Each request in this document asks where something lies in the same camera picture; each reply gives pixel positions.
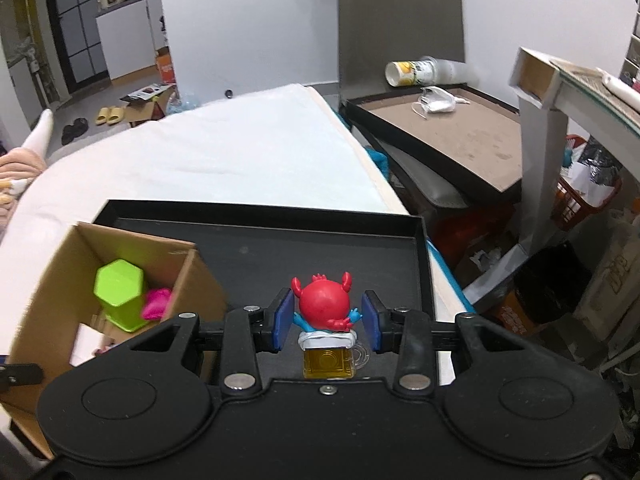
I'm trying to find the pink bear figurine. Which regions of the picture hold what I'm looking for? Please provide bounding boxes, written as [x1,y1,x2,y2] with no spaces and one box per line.
[141,288,171,321]

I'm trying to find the grey desk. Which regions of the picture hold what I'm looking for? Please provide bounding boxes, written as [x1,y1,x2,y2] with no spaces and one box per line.
[508,45,640,261]

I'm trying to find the red basket under desk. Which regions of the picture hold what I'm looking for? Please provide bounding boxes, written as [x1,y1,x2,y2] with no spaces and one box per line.
[551,134,623,232]

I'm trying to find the black glass door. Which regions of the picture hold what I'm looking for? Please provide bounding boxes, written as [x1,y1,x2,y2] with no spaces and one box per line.
[47,0,107,93]

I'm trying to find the white face mask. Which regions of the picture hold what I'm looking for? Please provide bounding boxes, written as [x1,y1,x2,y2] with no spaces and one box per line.
[411,86,471,119]

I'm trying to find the black tray with brown base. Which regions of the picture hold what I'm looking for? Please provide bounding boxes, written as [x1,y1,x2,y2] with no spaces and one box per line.
[343,86,523,205]

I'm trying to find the green hexagonal box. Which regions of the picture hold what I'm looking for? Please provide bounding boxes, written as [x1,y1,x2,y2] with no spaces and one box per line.
[93,259,148,333]

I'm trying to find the brown cardboard box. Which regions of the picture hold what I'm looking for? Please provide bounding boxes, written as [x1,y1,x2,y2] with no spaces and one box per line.
[1,222,226,458]

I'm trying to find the grey chair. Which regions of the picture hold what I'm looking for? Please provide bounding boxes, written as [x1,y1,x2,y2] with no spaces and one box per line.
[338,0,465,105]

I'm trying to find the yellow slippers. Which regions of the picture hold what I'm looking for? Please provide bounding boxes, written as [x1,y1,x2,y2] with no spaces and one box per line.
[94,106,125,126]

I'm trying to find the paper cup stack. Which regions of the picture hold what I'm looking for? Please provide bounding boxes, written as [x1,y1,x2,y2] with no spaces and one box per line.
[384,58,474,88]

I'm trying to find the white sock foot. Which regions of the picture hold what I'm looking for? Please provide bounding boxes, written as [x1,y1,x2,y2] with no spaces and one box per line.
[22,108,54,159]

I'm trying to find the white kitchen cabinet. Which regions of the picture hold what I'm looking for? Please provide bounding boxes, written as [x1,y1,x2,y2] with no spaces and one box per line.
[96,0,166,80]

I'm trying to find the white USB charger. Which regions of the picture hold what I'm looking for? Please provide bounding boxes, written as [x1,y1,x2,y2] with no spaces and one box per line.
[70,324,111,366]

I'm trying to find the white remote control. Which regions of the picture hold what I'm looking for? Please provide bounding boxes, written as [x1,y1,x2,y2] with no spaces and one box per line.
[598,68,640,112]

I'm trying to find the orange box on floor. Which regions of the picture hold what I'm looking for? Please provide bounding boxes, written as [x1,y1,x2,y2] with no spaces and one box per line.
[155,47,176,84]

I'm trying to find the black shallow tray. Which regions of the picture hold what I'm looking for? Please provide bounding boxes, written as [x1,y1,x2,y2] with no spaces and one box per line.
[92,199,436,361]

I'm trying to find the open cardboard box on floor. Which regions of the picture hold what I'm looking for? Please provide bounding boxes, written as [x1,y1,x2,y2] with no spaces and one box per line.
[122,84,176,128]

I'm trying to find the beige blanket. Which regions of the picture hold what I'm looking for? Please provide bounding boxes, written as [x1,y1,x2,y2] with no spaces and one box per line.
[0,148,47,234]

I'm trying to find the red crab figurine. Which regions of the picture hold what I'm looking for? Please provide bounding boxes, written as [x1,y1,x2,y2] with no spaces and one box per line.
[291,271,363,380]

